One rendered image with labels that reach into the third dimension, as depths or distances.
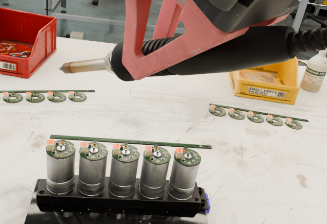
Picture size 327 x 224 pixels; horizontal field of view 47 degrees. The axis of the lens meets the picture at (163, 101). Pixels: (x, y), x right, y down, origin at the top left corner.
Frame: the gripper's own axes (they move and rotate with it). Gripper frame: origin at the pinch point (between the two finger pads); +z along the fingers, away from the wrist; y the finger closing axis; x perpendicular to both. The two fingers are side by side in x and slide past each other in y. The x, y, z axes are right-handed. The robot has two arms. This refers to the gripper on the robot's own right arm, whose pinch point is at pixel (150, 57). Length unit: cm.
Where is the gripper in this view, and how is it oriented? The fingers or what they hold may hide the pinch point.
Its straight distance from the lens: 21.9
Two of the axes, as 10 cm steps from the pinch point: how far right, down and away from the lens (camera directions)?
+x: 6.0, 7.8, -2.0
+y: -6.3, 3.0, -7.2
